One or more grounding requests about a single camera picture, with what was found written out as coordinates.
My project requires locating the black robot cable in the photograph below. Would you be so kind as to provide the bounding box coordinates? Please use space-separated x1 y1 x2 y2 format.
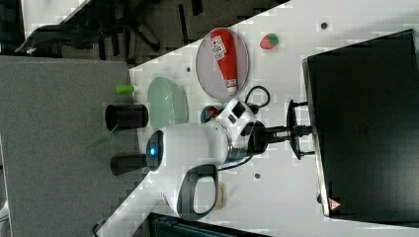
244 85 272 113

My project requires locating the small green cylinder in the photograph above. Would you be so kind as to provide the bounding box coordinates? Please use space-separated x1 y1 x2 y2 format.
116 85 135 95

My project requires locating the black toaster oven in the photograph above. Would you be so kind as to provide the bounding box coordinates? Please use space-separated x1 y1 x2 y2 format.
302 29 419 227

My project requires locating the red plush ketchup bottle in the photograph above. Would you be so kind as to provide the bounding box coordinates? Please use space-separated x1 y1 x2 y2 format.
210 29 237 95

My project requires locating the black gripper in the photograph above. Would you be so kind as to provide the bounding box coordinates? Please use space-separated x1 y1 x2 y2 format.
250 121 293 155

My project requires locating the blue small bowl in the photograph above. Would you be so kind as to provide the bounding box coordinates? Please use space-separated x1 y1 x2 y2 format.
201 105 223 123

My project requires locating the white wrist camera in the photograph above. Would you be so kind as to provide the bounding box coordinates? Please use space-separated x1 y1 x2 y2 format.
226 100 254 127

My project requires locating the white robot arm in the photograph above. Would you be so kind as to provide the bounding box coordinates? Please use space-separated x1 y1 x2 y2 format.
94 99 296 237

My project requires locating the grey round plate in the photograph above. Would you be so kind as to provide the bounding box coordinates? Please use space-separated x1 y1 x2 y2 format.
196 28 250 101

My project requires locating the black cylinder post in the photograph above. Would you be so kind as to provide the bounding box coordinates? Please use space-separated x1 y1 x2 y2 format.
105 105 149 130
110 154 147 176

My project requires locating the red toy strawberry in bowl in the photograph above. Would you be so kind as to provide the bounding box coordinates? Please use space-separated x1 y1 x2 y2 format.
209 107 220 118

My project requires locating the toy peeled banana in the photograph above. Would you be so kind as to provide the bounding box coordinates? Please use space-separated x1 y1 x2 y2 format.
214 184 224 210

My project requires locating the black office chair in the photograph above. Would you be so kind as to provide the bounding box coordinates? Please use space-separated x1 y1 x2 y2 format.
14 0 206 62

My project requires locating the red toy strawberry on table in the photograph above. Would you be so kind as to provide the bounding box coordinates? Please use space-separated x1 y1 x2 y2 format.
260 33 279 50

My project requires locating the pale green colander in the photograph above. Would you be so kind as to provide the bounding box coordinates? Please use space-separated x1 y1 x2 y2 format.
147 77 189 130

